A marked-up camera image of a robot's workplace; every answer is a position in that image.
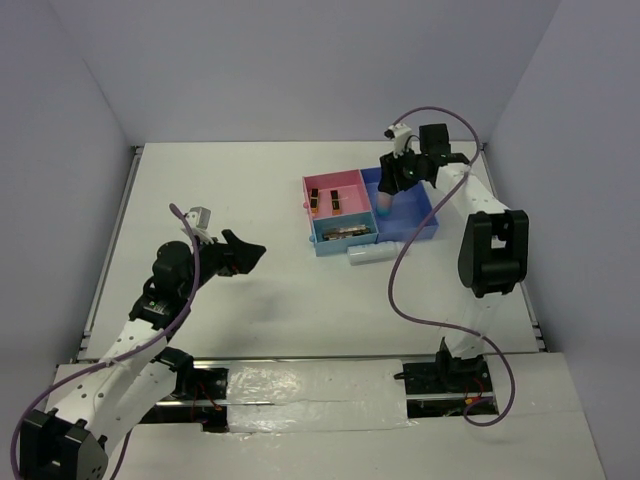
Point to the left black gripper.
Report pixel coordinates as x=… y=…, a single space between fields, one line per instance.
x=230 y=254

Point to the pink blue purple organizer tray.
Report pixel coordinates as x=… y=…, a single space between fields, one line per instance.
x=358 y=189

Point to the black gold lipstick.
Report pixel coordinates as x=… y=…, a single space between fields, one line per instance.
x=336 y=203
x=314 y=201

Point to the white pastel bottle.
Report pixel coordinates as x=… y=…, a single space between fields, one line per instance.
x=384 y=203

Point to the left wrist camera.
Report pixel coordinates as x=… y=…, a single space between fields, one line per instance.
x=198 y=219

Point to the long brown eyeshadow palette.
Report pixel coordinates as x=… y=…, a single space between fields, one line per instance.
x=345 y=232

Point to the white spray bottle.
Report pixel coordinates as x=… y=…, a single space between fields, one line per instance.
x=373 y=253

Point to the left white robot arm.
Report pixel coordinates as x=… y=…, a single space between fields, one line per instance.
x=75 y=438

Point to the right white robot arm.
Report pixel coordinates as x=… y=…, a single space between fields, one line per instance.
x=493 y=253

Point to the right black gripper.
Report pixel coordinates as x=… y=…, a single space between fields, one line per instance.
x=390 y=178

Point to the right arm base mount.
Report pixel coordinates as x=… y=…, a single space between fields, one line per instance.
x=446 y=385

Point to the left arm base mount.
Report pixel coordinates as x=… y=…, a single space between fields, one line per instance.
x=201 y=400

